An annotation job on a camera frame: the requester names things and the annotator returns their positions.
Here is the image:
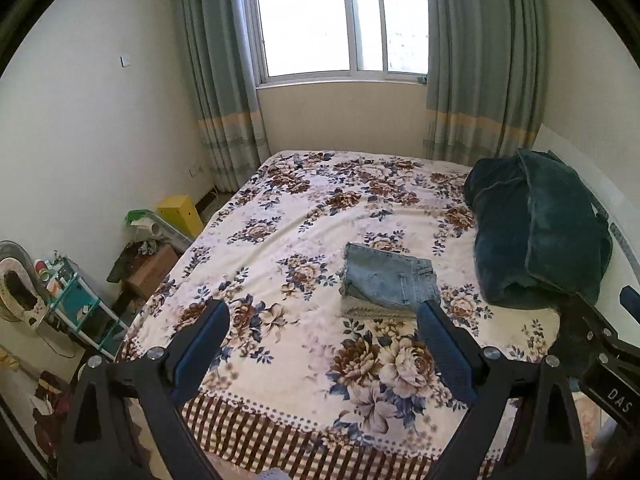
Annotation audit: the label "blue jeans pants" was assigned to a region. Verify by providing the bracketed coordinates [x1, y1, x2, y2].
[340, 242, 442, 311]

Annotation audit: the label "bed with floral sheet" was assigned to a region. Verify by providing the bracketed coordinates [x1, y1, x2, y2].
[112, 150, 566, 480]

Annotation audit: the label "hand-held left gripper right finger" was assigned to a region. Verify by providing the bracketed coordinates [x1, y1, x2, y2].
[416, 300, 587, 480]

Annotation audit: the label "teal storage cart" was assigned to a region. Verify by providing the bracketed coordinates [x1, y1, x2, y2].
[36, 255, 129, 362]

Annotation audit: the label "yellow box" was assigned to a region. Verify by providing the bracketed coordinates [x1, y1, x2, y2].
[157, 194, 205, 239]

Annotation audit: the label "brown cardboard box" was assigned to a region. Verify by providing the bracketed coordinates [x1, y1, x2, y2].
[125, 244, 180, 302]

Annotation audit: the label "white standing fan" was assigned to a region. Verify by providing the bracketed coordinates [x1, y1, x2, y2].
[0, 240, 49, 332]

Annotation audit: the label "dark green quilt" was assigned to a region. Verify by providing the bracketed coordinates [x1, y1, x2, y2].
[462, 149, 613, 310]

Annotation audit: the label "grey-green striped curtain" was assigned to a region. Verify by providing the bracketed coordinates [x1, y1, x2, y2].
[172, 0, 272, 194]
[423, 0, 549, 168]

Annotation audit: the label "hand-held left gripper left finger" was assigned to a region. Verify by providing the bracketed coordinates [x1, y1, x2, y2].
[55, 299, 231, 480]

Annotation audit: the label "dark red cloth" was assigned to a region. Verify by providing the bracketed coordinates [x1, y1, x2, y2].
[31, 370, 77, 462]

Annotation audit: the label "window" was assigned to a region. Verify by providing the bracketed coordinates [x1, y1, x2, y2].
[242, 0, 431, 89]

